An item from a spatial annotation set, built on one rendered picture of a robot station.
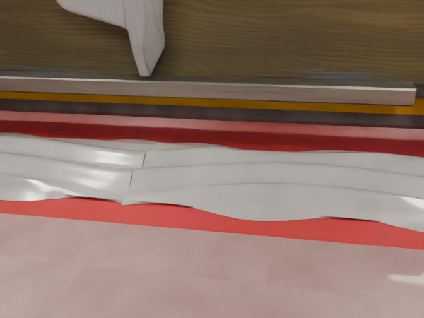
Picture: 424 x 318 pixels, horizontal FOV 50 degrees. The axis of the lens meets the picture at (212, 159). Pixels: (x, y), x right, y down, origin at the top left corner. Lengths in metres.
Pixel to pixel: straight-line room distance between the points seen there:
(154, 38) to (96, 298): 0.15
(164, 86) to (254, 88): 0.05
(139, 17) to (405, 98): 0.15
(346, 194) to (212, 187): 0.06
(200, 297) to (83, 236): 0.07
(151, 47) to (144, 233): 0.11
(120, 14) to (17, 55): 0.09
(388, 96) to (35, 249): 0.20
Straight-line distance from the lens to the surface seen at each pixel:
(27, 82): 0.31
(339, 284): 0.19
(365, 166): 0.26
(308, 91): 0.27
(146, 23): 0.26
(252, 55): 0.28
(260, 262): 0.19
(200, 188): 0.23
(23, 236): 0.23
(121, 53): 0.29
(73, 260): 0.20
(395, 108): 0.30
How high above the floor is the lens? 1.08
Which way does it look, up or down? 28 degrees down
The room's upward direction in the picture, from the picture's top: 2 degrees counter-clockwise
